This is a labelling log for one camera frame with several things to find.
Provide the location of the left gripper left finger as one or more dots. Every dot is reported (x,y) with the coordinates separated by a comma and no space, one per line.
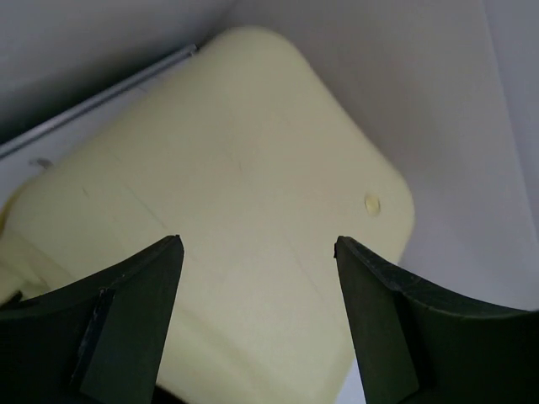
(97,340)

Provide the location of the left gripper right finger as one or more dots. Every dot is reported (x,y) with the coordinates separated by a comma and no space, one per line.
(417,342)

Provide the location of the yellow hard-shell suitcase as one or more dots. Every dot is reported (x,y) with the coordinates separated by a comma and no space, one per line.
(244,154)

